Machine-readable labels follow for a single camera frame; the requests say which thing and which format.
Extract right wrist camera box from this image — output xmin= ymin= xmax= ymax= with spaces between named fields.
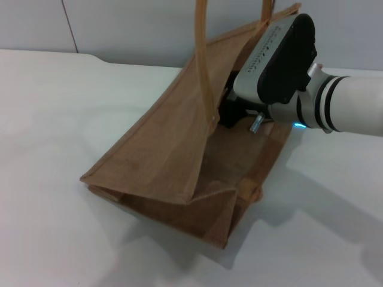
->
xmin=232 ymin=13 xmax=318 ymax=106

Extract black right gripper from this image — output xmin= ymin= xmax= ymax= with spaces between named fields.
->
xmin=218 ymin=70 xmax=265 ymax=129

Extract brown jute handbag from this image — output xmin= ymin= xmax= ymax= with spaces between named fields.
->
xmin=79 ymin=0 xmax=303 ymax=250

